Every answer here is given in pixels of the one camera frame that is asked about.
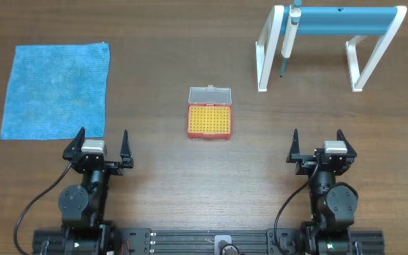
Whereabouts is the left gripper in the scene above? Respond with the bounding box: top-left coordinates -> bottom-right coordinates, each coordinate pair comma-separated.
62,127 -> 135,176

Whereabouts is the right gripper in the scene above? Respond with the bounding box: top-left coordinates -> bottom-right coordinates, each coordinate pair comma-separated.
285,128 -> 358,176

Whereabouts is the blue cloth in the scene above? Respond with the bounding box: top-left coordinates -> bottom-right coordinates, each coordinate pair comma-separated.
0,42 -> 111,141

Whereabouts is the red and yellow tip box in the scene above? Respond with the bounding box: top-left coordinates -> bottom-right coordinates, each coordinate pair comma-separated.
186,84 -> 233,140

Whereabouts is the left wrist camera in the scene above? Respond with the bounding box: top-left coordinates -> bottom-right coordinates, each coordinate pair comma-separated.
81,139 -> 107,156

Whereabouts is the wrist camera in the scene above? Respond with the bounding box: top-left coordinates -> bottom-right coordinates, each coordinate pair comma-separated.
81,139 -> 107,156
323,140 -> 349,155

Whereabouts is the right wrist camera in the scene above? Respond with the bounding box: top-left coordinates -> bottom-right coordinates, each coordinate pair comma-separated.
323,140 -> 349,155

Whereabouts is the black cable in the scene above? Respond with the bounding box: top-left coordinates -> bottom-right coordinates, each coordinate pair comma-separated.
273,161 -> 320,254
13,161 -> 74,255

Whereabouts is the mounting rail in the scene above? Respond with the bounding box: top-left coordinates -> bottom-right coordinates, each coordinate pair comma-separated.
32,228 -> 385,255

